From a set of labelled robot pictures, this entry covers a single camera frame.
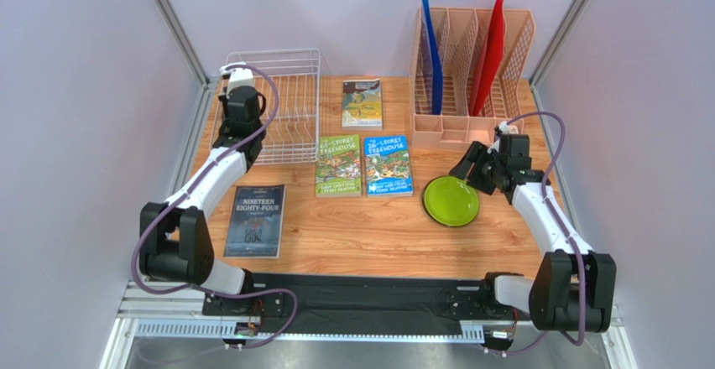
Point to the blue folder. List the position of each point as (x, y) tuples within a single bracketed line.
[(431, 62)]

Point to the green 65-storey treehouse book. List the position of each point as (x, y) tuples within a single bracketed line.
[(338, 166)]

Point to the pink plastic file organizer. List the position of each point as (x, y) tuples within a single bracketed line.
[(460, 34)]

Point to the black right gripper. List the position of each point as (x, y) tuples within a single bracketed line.
[(477, 163)]

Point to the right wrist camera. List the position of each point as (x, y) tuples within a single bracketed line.
[(505, 129)]

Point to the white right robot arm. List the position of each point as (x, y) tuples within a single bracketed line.
[(574, 286)]

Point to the small yellow cover book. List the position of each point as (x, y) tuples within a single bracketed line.
[(362, 106)]

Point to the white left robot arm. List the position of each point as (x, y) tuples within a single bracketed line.
[(175, 244)]

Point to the black base mat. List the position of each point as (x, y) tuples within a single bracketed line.
[(341, 305)]

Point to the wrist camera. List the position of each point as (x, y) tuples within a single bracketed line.
[(505, 129), (235, 75)]

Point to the white wire dish rack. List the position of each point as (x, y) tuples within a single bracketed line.
[(290, 80)]

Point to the blue 26-storey treehouse book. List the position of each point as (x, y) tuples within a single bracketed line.
[(388, 171)]

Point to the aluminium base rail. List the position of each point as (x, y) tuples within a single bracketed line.
[(191, 314)]

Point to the red folder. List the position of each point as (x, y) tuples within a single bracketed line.
[(489, 60)]

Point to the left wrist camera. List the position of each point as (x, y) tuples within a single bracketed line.
[(235, 75)]

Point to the green plate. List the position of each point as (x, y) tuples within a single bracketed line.
[(450, 202)]

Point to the nineteen eighty-four book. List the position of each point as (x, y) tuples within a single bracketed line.
[(256, 224)]

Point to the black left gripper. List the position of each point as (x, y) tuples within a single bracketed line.
[(224, 99)]

